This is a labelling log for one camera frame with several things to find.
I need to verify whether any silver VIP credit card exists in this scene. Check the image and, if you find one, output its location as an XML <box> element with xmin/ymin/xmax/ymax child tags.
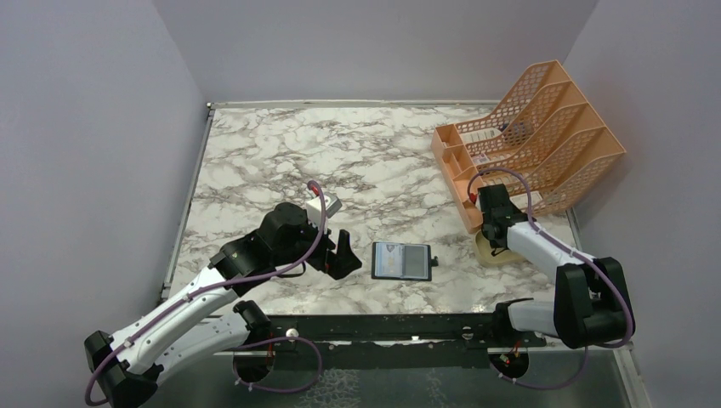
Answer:
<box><xmin>374</xmin><ymin>242</ymin><xmax>404</xmax><ymax>278</ymax></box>

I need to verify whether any beige card tray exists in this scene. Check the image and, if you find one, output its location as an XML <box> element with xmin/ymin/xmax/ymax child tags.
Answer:
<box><xmin>474</xmin><ymin>230</ymin><xmax>526</xmax><ymax>268</ymax></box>

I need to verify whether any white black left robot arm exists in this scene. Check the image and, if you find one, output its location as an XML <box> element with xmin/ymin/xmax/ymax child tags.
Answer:
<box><xmin>84</xmin><ymin>195</ymin><xmax>362</xmax><ymax>407</ymax></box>

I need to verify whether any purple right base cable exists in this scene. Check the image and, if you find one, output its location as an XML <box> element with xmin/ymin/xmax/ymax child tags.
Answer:
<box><xmin>488</xmin><ymin>344</ymin><xmax>590</xmax><ymax>391</ymax></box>

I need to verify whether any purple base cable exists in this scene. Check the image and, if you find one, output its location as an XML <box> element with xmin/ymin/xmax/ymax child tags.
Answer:
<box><xmin>231</xmin><ymin>337</ymin><xmax>325</xmax><ymax>394</ymax></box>
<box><xmin>488</xmin><ymin>344</ymin><xmax>590</xmax><ymax>391</ymax></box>

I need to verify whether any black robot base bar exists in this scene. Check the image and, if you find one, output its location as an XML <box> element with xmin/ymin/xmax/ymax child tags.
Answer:
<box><xmin>231</xmin><ymin>313</ymin><xmax>547</xmax><ymax>374</ymax></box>

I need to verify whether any orange mesh file organizer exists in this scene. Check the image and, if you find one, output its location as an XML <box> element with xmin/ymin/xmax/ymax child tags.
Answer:
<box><xmin>430</xmin><ymin>60</ymin><xmax>627</xmax><ymax>234</ymax></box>

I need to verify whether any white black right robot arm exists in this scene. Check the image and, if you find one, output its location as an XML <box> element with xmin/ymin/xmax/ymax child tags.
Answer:
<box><xmin>477</xmin><ymin>184</ymin><xmax>635</xmax><ymax>349</ymax></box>

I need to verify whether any black leather card holder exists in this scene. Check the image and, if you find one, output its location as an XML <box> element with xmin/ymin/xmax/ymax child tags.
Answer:
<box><xmin>371</xmin><ymin>241</ymin><xmax>439</xmax><ymax>281</ymax></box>

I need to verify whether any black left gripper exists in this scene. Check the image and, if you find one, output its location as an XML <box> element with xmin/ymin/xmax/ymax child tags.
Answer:
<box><xmin>273</xmin><ymin>211</ymin><xmax>362</xmax><ymax>281</ymax></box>

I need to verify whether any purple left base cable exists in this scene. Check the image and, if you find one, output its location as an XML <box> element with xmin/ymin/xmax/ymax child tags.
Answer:
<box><xmin>231</xmin><ymin>337</ymin><xmax>325</xmax><ymax>394</ymax></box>

